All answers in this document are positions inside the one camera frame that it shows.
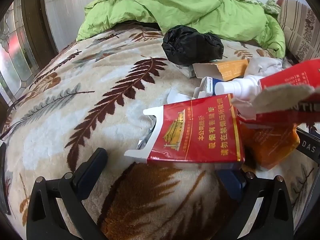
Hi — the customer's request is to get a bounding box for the wooden door with glass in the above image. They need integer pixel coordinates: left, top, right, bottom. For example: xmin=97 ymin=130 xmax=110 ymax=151
xmin=0 ymin=0 xmax=59 ymax=110

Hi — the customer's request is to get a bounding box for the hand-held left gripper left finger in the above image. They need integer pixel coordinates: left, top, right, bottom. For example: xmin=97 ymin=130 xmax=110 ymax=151
xmin=26 ymin=147 xmax=110 ymax=240

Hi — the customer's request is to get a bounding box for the leaf print blanket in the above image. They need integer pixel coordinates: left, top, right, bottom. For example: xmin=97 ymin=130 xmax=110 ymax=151
xmin=0 ymin=25 xmax=320 ymax=240

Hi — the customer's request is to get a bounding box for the red cigarette pack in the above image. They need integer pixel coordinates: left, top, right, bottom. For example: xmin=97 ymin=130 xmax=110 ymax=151
xmin=124 ymin=93 xmax=246 ymax=165

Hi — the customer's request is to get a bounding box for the blue and white box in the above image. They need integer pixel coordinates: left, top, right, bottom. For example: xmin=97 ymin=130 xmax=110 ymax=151
xmin=192 ymin=76 xmax=225 ymax=99

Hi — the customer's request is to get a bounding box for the torn red carton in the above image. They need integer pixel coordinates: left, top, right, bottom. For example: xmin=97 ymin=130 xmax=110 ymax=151
xmin=231 ymin=59 xmax=320 ymax=130

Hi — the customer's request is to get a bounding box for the orange medicine box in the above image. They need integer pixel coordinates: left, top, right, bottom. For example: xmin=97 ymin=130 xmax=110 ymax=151
xmin=192 ymin=59 xmax=249 ymax=82

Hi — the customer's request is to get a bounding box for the green quilt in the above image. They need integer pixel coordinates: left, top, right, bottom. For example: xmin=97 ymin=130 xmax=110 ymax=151
xmin=76 ymin=0 xmax=287 ymax=58

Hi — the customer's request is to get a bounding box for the white knit glove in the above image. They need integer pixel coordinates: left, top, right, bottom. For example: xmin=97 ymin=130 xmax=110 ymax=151
xmin=244 ymin=56 xmax=288 ymax=78

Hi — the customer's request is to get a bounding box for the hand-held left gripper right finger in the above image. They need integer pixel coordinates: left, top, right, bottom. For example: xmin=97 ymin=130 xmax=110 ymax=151
xmin=216 ymin=169 xmax=294 ymax=240

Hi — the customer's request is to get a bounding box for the white spray bottle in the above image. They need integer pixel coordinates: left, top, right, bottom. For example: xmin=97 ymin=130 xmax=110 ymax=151
xmin=214 ymin=76 xmax=263 ymax=99

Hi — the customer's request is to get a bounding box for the orange foil packet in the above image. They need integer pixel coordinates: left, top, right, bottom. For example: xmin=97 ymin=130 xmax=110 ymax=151
xmin=240 ymin=122 xmax=300 ymax=170

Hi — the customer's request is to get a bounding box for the striped floral pillow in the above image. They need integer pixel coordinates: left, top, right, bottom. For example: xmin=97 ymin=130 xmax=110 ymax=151
xmin=276 ymin=0 xmax=320 ymax=63

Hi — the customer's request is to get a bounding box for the black plastic bag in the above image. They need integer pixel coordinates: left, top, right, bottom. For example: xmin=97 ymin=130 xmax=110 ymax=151
xmin=162 ymin=25 xmax=224 ymax=65

